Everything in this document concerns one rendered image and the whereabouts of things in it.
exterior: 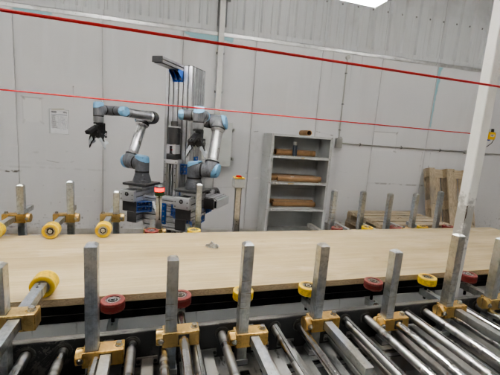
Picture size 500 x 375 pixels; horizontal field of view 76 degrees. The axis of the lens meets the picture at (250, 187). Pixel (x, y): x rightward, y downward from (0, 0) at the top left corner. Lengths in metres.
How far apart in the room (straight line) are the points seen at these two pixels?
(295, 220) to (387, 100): 2.37
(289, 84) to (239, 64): 0.77
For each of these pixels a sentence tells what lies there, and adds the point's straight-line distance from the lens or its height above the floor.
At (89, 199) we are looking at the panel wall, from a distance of 4.87.
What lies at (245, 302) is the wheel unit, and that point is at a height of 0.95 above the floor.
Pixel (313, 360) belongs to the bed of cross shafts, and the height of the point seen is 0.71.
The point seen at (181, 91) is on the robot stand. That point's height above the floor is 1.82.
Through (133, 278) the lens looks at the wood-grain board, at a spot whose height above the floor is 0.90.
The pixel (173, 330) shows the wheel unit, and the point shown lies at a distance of 1.14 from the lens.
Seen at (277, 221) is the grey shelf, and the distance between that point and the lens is 5.02.
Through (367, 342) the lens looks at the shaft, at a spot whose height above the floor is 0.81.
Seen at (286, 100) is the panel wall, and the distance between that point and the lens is 4.89.
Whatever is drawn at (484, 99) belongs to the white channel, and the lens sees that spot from 1.73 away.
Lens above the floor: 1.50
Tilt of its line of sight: 9 degrees down
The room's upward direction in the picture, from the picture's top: 4 degrees clockwise
